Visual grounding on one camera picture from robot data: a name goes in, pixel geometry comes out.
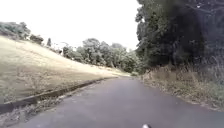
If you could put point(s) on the dense dark wood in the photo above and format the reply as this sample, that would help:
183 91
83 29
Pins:
180 33

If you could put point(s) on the grey asphalt path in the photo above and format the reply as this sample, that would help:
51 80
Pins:
130 103

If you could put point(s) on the concrete kerb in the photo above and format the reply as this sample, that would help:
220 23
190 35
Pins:
43 96

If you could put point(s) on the dry grass slope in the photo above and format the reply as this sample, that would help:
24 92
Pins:
36 70

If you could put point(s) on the robot's own part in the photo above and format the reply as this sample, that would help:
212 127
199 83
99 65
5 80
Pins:
145 126

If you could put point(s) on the row of distant trees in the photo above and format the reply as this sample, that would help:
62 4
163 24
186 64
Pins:
100 53

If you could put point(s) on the trees on hilltop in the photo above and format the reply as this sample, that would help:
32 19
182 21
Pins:
16 31

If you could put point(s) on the weedy leaf-strewn verge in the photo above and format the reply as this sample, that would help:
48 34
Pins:
186 83

